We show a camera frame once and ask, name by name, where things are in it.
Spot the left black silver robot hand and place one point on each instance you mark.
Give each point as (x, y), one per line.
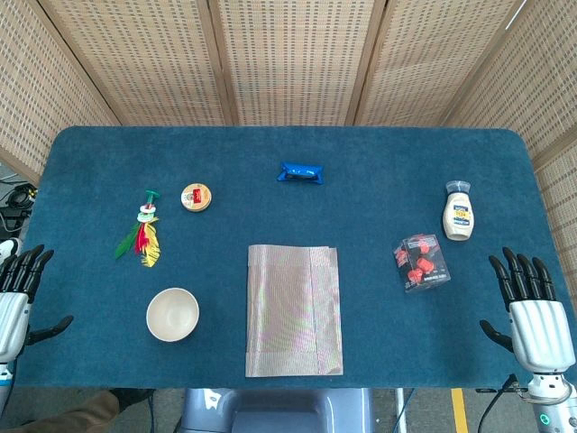
(13, 315)

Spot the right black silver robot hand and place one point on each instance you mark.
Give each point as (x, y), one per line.
(538, 334)

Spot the cream bowl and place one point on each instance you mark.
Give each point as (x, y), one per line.
(172, 315)

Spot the grey woven placemat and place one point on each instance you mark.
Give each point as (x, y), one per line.
(288, 315)

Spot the white black sneaker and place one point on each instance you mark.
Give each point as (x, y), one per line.
(9, 247)

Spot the clear box of red capsules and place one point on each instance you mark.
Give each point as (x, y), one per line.
(421, 264)

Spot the mayonnaise squeeze bottle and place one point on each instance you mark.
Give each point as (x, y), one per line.
(459, 216)

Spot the feather shuttlecock toy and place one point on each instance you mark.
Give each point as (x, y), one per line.
(145, 239)

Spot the white table leg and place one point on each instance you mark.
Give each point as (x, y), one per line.
(401, 415)

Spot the round tin with label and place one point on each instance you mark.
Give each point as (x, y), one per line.
(196, 197)

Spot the blue carpet table cover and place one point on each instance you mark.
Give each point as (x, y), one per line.
(360, 203)

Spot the woven folding screen panel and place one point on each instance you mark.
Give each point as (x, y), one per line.
(149, 58)
(27, 90)
(428, 58)
(532, 90)
(293, 58)

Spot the grey robot torso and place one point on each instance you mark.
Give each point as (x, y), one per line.
(279, 412)

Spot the blue snack packet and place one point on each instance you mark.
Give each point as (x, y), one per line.
(299, 172)

